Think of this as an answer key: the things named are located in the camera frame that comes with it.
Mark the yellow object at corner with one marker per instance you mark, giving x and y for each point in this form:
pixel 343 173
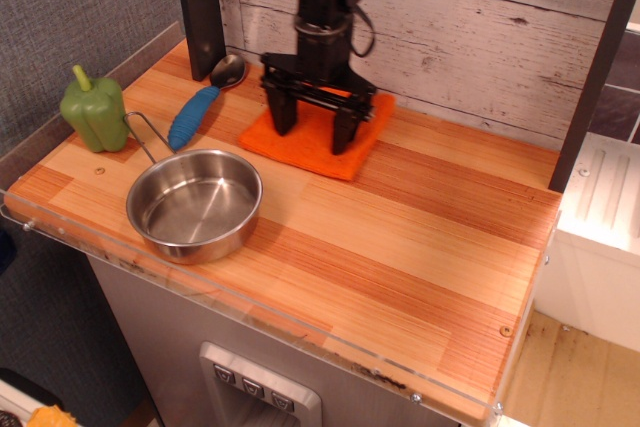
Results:
pixel 51 416

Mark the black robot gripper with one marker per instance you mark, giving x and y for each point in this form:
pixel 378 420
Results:
pixel 319 73

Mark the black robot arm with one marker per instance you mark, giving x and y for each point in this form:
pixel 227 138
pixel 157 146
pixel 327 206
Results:
pixel 330 14

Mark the dark grey left post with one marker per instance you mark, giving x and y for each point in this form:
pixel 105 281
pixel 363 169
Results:
pixel 204 34

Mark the clear acrylic edge guard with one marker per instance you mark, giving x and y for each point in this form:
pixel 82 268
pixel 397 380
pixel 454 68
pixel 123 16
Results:
pixel 419 290

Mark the dark grey right post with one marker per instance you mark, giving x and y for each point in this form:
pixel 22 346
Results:
pixel 606 51

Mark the stainless steel pot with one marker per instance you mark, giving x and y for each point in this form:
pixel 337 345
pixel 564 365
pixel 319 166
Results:
pixel 196 206

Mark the blue handled metal spoon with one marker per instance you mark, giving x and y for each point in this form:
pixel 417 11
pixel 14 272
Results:
pixel 227 73

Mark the grey toy cabinet front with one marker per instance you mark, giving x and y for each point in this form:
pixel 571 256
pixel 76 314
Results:
pixel 165 331

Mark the silver button panel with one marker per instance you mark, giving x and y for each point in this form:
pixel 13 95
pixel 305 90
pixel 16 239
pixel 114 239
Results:
pixel 244 393

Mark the dark grey post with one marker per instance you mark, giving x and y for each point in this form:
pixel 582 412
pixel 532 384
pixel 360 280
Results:
pixel 204 34
pixel 606 51

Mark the green toy bell pepper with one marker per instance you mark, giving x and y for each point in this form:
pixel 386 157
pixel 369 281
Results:
pixel 94 108

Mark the orange knitted rag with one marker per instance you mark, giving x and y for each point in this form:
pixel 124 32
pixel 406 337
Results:
pixel 309 144

